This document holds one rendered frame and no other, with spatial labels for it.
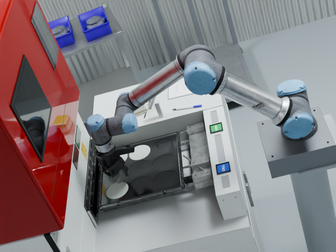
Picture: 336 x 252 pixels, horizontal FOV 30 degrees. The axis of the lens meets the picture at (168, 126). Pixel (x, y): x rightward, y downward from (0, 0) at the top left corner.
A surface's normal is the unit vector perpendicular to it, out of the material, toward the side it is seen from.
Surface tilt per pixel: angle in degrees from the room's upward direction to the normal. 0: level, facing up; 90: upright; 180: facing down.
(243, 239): 90
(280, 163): 90
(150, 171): 0
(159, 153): 0
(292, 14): 90
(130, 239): 0
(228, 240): 90
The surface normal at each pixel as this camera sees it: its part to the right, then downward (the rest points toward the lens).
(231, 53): -0.28, -0.76
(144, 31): 0.06, 0.60
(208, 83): -0.17, 0.55
